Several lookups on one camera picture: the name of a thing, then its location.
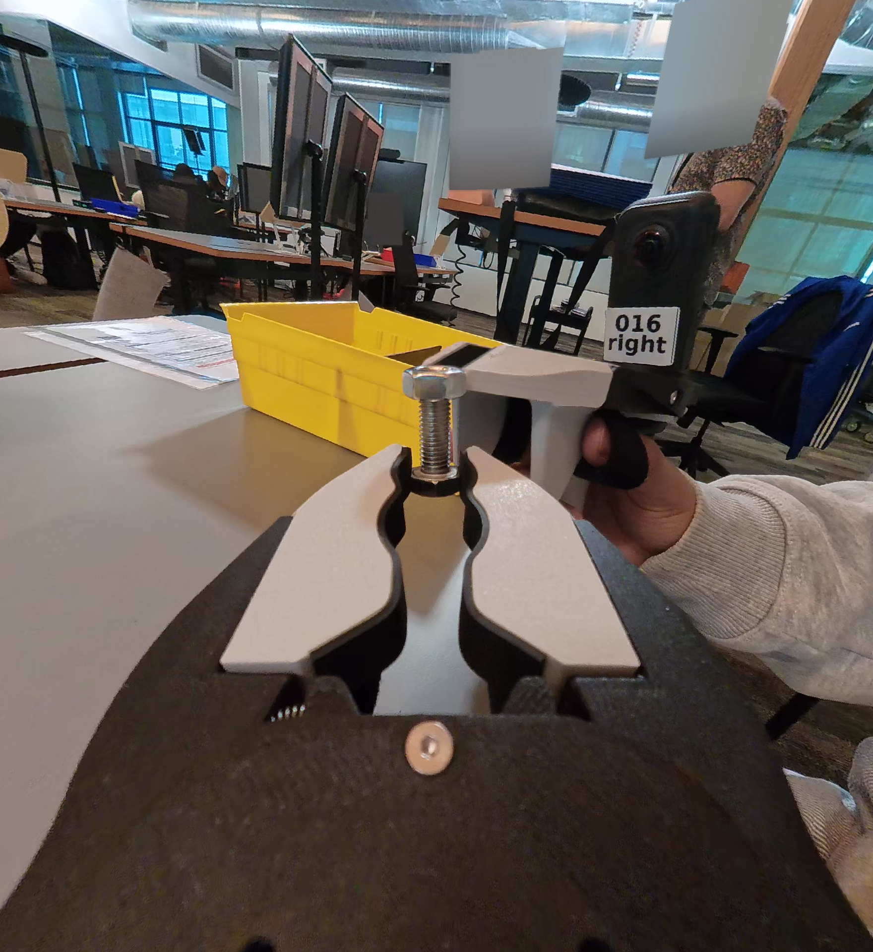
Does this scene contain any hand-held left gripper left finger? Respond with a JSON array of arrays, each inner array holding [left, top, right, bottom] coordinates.
[[219, 443, 414, 676]]

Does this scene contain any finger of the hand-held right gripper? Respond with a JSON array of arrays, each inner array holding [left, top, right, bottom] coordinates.
[[420, 344, 509, 373], [465, 348, 615, 410]]

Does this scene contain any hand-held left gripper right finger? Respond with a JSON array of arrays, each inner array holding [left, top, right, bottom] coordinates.
[[459, 445, 644, 684]]

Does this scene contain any silver hex bolt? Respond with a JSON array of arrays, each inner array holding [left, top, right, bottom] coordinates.
[[401, 366, 469, 477]]

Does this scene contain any person's right forearm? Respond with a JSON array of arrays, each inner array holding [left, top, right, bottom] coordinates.
[[639, 475, 873, 696]]

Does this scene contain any standing desk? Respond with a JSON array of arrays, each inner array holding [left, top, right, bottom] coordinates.
[[436, 195, 624, 343]]

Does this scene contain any grey desk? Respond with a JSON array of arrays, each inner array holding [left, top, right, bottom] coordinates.
[[0, 314, 527, 952]]

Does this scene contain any long wooden desk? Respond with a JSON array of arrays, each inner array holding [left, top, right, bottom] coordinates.
[[120, 223, 400, 313], [1, 197, 147, 291]]

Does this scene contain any person's right hand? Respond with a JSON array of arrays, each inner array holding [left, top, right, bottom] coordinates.
[[564, 413, 698, 568]]

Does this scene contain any black office chair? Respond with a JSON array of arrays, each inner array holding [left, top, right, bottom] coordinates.
[[660, 297, 847, 480], [388, 241, 458, 324]]

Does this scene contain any stack of blue crates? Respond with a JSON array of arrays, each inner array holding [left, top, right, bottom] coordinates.
[[550, 167, 657, 202]]

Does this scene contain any black bag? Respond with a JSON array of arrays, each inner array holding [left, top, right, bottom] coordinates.
[[514, 186, 631, 224]]

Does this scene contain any yellow plastic bin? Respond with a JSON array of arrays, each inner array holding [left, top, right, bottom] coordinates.
[[219, 299, 500, 461]]

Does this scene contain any black monitor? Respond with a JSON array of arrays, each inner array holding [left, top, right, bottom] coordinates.
[[368, 158, 429, 242], [322, 93, 385, 233], [269, 33, 333, 220]]

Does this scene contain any blue striped jacket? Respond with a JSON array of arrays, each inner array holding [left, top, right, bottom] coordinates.
[[727, 275, 873, 460]]

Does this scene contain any laminated instruction sheet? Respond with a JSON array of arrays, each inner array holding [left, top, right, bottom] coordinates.
[[26, 314, 243, 389]]

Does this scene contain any grey cardboard sheet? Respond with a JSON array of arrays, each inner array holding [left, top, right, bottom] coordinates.
[[94, 247, 171, 322]]

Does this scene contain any person's grey sweater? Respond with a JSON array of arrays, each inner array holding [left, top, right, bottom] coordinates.
[[782, 736, 873, 934]]

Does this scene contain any black floor lamp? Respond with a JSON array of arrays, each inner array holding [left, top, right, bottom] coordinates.
[[0, 33, 62, 187]]

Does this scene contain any wooden post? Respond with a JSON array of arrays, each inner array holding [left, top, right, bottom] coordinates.
[[767, 0, 858, 113]]

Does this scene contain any silver ventilation duct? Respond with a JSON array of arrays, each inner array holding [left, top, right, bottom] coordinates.
[[127, 0, 676, 46]]

